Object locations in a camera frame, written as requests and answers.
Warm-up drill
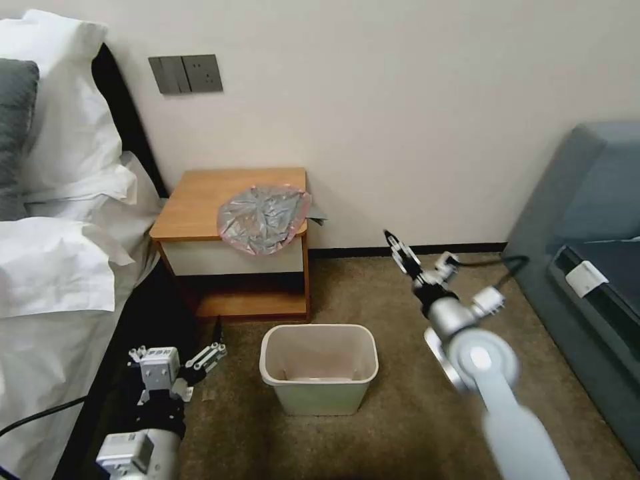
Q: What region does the dark grey pillow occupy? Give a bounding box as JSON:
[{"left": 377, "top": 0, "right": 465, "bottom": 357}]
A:
[{"left": 0, "top": 57, "right": 41, "bottom": 222}]

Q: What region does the beige plastic trash can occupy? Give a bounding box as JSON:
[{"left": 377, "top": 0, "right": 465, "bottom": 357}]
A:
[{"left": 259, "top": 323, "right": 380, "bottom": 417}]

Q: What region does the wooden nightstand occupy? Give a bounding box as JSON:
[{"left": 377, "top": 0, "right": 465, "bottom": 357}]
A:
[{"left": 149, "top": 167, "right": 312, "bottom": 322}]

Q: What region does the grey-blue sofa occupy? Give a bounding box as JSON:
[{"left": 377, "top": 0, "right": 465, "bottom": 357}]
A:
[{"left": 501, "top": 121, "right": 640, "bottom": 453}]

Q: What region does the black bed frame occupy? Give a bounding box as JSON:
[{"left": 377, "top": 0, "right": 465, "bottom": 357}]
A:
[{"left": 53, "top": 277, "right": 221, "bottom": 480}]

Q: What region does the black bed headboard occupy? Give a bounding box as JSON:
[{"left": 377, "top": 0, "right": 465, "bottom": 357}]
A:
[{"left": 91, "top": 41, "right": 170, "bottom": 199}]

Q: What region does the white bed sheet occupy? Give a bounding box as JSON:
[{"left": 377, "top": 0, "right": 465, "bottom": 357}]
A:
[{"left": 0, "top": 149, "right": 162, "bottom": 453}]

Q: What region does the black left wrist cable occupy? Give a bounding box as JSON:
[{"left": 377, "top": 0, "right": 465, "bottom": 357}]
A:
[{"left": 0, "top": 396, "right": 87, "bottom": 437}]

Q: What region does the grey plastic garbage bag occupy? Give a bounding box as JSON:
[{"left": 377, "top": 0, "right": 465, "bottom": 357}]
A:
[{"left": 215, "top": 183, "right": 329, "bottom": 257}]

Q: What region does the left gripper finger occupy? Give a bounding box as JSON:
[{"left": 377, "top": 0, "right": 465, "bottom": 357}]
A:
[
  {"left": 185, "top": 315, "right": 229, "bottom": 386},
  {"left": 126, "top": 345, "right": 149, "bottom": 373}
]

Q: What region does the flat white pillow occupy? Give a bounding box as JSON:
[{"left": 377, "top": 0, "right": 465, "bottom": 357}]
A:
[{"left": 0, "top": 216, "right": 135, "bottom": 319}]

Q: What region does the large white pillow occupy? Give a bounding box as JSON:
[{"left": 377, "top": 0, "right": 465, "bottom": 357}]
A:
[{"left": 0, "top": 9, "right": 139, "bottom": 221}]

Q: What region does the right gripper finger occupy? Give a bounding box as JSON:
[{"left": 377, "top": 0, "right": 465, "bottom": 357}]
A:
[
  {"left": 382, "top": 229, "right": 425, "bottom": 275},
  {"left": 389, "top": 241, "right": 417, "bottom": 282}
]

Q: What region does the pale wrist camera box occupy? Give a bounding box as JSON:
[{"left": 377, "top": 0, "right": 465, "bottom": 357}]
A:
[
  {"left": 433, "top": 251, "right": 461, "bottom": 287},
  {"left": 139, "top": 345, "right": 181, "bottom": 392}
]

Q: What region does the white sofa tag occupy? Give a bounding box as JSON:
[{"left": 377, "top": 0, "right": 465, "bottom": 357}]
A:
[{"left": 566, "top": 261, "right": 609, "bottom": 299}]

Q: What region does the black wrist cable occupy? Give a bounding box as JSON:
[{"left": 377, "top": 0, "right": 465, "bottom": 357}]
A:
[
  {"left": 449, "top": 254, "right": 531, "bottom": 302},
  {"left": 0, "top": 396, "right": 87, "bottom": 437}
]

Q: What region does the grey wall switch panel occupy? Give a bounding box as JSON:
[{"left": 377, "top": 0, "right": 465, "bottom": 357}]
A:
[{"left": 147, "top": 53, "right": 225, "bottom": 95}]

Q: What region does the black baseboard strip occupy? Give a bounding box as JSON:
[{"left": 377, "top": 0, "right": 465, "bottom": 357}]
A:
[{"left": 307, "top": 241, "right": 509, "bottom": 259}]

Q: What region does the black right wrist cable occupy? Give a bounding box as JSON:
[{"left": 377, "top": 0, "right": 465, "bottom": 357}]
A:
[{"left": 449, "top": 254, "right": 531, "bottom": 302}]

